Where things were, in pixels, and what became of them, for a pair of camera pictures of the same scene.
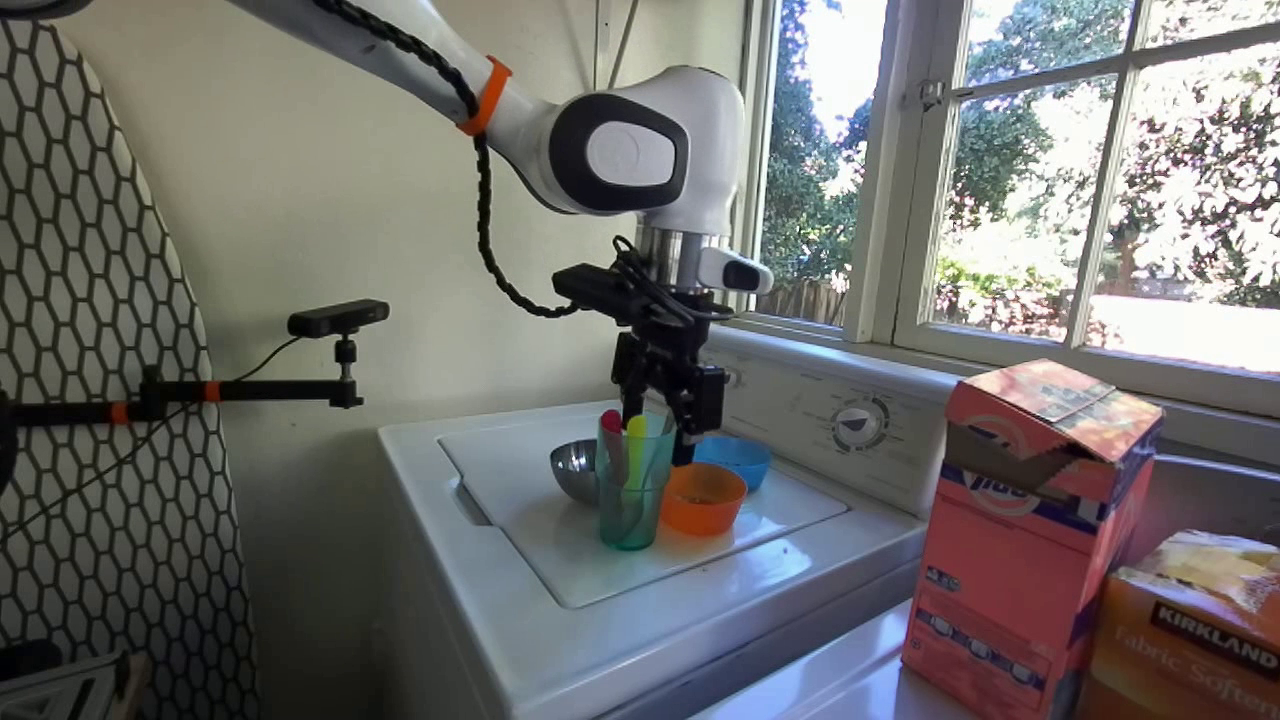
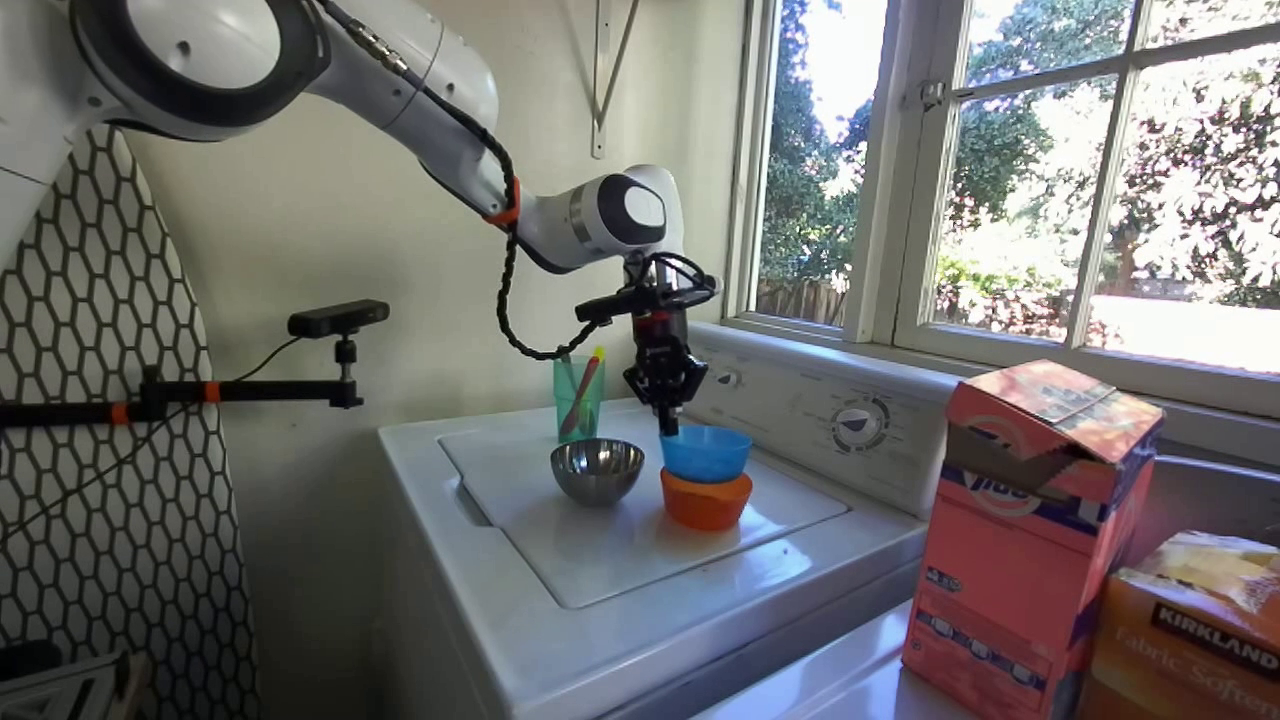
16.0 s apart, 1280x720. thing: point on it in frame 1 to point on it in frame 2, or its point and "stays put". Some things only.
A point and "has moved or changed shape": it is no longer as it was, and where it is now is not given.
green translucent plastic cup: (635, 484) to (579, 397)
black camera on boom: (336, 318) stays put
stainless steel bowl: (579, 471) stays put
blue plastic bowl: (724, 451) has moved or changed shape
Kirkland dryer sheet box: (1188, 634) stays put
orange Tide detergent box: (1039, 499) stays put
